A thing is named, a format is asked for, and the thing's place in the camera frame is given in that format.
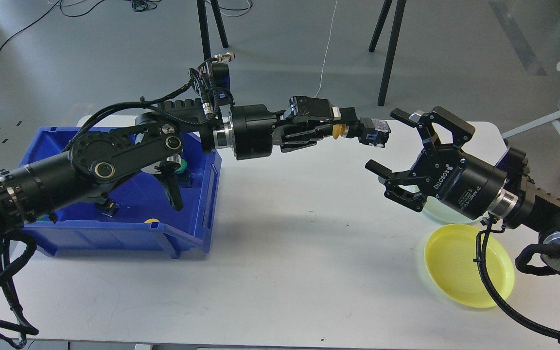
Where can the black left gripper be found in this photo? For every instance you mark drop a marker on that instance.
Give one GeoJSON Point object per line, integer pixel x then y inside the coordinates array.
{"type": "Point", "coordinates": [306, 121]}

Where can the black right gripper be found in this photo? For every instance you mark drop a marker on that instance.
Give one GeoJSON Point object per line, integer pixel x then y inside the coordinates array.
{"type": "Point", "coordinates": [460, 182]}

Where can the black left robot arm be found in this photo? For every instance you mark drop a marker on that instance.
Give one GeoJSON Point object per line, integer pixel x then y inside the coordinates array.
{"type": "Point", "coordinates": [121, 140]}

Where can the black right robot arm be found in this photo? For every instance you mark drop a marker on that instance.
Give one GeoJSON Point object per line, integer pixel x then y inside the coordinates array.
{"type": "Point", "coordinates": [504, 192]}

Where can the light green plate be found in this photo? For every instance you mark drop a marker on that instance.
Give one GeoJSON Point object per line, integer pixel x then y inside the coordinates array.
{"type": "Point", "coordinates": [437, 211]}

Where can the yellow plate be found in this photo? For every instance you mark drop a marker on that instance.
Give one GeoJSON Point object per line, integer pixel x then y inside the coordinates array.
{"type": "Point", "coordinates": [449, 254]}

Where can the black tripod legs left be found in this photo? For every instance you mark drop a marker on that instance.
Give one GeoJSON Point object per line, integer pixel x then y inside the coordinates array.
{"type": "Point", "coordinates": [204, 29]}

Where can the black tripod legs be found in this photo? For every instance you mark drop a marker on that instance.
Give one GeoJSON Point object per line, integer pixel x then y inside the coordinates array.
{"type": "Point", "coordinates": [392, 45]}
{"type": "Point", "coordinates": [204, 29]}

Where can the black tripod legs right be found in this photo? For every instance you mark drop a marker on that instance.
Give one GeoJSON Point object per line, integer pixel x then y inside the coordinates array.
{"type": "Point", "coordinates": [392, 45]}

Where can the blue plastic bin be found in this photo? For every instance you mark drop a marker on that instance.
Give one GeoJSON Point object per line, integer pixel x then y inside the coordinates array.
{"type": "Point", "coordinates": [82, 227]}

